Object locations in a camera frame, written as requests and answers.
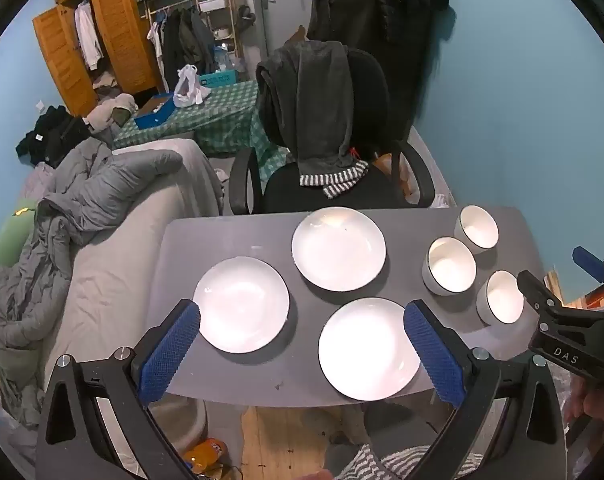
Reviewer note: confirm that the blue crate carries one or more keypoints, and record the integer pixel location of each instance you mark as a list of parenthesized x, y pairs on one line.
[(219, 79)]

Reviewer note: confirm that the crinkled clear plastic bag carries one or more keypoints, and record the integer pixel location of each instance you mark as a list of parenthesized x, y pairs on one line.
[(562, 390)]

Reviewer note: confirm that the white plate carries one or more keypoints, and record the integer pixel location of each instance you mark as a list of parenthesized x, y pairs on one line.
[(338, 248), (362, 350), (240, 305)]

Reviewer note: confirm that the grey round basin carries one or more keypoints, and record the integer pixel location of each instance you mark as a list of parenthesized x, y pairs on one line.
[(186, 420)]

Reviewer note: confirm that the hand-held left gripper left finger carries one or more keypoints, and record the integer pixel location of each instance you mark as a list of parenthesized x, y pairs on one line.
[(169, 355)]

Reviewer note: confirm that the green checked tablecloth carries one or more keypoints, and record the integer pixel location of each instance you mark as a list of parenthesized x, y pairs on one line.
[(221, 110)]

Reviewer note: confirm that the person's right hand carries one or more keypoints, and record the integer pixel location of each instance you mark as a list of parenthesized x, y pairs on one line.
[(592, 402)]

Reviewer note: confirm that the blue box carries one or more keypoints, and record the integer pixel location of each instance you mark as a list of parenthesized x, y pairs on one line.
[(151, 119)]

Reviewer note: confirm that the black clothes pile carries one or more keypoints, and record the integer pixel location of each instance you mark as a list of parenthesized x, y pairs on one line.
[(51, 135)]

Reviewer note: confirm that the green pillow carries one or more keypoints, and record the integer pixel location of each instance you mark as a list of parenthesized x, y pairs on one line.
[(11, 240)]

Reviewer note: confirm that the beige clothes pile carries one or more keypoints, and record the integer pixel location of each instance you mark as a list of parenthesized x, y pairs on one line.
[(109, 112)]

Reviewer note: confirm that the white crumpled cloth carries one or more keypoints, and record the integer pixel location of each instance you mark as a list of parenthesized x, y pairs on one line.
[(444, 201)]

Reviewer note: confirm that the white bowl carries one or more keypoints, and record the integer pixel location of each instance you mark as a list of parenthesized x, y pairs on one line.
[(477, 227), (502, 297), (449, 265)]

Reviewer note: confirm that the wooden wardrobe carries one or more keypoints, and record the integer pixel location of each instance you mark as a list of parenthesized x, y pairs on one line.
[(116, 20)]

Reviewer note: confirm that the white plastic bag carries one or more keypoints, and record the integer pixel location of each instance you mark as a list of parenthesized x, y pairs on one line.
[(189, 87)]

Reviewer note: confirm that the striped grey white cloth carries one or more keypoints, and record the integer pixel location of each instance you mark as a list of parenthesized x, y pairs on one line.
[(372, 465)]

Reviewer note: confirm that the dark jackets on clothes rack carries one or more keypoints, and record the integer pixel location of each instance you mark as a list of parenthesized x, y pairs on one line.
[(186, 45)]

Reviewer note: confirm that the black hanging coats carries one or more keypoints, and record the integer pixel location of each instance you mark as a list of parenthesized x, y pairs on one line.
[(372, 25)]

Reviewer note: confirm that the grey door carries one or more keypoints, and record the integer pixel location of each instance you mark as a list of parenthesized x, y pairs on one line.
[(277, 20)]

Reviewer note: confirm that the grey garment with striped hem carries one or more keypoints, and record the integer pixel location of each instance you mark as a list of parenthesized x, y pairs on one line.
[(312, 100)]

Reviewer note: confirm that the white hanging shirt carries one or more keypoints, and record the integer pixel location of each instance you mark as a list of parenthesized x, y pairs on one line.
[(87, 35)]

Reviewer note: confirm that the grey duvet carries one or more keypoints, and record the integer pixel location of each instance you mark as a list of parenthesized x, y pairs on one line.
[(106, 175)]

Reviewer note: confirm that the orange snack bag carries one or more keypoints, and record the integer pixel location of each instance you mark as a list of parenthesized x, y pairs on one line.
[(204, 455)]

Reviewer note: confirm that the bed with grey sheet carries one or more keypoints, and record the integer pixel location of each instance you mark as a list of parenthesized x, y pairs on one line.
[(116, 270)]

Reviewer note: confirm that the black office chair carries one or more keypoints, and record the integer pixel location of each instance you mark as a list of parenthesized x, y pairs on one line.
[(327, 200)]

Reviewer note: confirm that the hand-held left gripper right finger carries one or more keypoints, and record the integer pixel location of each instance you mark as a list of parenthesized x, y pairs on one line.
[(434, 355)]

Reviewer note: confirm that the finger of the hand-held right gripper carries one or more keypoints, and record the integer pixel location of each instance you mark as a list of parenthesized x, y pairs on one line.
[(588, 261), (539, 295)]

